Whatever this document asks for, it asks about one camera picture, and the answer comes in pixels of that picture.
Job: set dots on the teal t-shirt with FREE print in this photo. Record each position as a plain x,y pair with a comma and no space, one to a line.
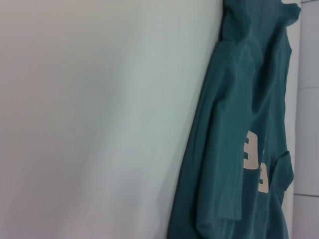
236,99

